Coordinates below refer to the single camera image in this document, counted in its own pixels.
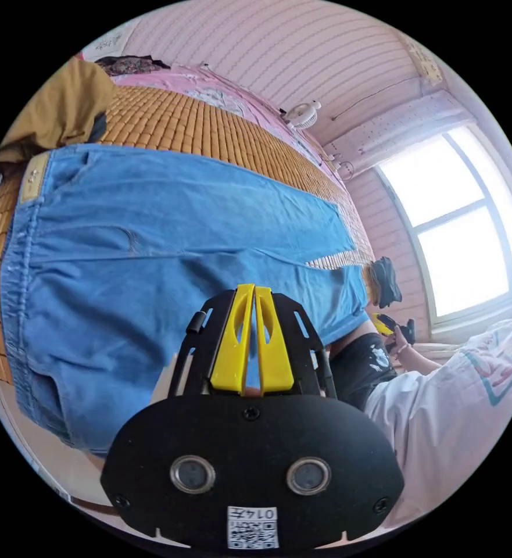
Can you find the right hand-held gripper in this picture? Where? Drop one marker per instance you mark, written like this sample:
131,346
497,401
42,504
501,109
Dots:
406,332

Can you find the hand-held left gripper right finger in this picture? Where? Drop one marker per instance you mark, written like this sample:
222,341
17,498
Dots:
274,362

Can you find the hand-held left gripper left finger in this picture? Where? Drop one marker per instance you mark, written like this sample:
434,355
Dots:
228,357

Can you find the light blue jeans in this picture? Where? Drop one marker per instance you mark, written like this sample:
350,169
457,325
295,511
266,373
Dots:
151,261

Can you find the person's right forearm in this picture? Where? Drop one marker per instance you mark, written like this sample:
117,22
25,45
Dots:
421,361

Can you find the person's right hand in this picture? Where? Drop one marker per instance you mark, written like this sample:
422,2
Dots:
398,344

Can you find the person's left hand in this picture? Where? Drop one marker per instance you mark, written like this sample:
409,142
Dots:
167,377

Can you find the black bag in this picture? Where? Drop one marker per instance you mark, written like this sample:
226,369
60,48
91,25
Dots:
386,279

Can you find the person's body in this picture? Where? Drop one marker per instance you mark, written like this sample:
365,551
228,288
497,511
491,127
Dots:
439,418

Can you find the window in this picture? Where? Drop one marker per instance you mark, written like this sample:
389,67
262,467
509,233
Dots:
456,218

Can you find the white fan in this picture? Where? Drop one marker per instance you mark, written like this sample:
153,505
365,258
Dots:
303,115

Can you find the pile of clothes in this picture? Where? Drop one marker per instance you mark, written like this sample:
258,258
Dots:
59,104

